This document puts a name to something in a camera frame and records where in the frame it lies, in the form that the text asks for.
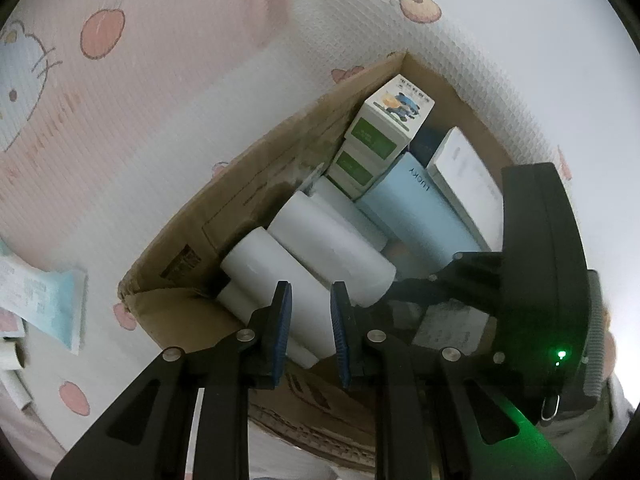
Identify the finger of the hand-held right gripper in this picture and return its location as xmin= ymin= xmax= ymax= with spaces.
xmin=391 ymin=275 xmax=503 ymax=321
xmin=430 ymin=251 xmax=507 ymax=287

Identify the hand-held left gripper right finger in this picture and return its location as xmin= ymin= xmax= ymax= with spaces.
xmin=330 ymin=281 xmax=576 ymax=480

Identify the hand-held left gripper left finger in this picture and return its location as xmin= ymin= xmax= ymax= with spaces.
xmin=50 ymin=280 xmax=293 ymax=480

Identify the grey plastic packet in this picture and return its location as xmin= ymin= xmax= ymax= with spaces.
xmin=411 ymin=299 xmax=498 ymax=356

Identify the white paper roll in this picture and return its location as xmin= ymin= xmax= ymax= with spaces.
xmin=309 ymin=179 xmax=388 ymax=253
xmin=219 ymin=226 xmax=337 ymax=367
xmin=266 ymin=191 xmax=397 ymax=307
xmin=216 ymin=280 xmax=321 ymax=368

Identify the brown cardboard box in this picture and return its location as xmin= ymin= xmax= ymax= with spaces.
xmin=116 ymin=50 xmax=568 ymax=466

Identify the light blue flat box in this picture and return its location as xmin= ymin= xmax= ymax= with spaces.
xmin=356 ymin=152 xmax=485 ymax=267

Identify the dark blue box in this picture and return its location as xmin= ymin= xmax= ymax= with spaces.
xmin=409 ymin=121 xmax=451 ymax=167

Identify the plain white green box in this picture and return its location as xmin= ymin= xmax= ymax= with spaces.
xmin=326 ymin=144 xmax=398 ymax=200

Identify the clear plastic packet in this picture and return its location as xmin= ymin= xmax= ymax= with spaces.
xmin=295 ymin=157 xmax=333 ymax=193

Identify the white green cartoon print box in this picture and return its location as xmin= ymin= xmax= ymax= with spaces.
xmin=344 ymin=74 xmax=436 ymax=162

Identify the pink cat printed blanket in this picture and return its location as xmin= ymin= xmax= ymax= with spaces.
xmin=0 ymin=0 xmax=640 ymax=480

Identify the white paper sheet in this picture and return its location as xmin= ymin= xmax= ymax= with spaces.
xmin=0 ymin=252 xmax=38 ymax=323

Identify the white cardboard tube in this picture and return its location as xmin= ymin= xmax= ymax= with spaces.
xmin=0 ymin=337 xmax=35 ymax=411

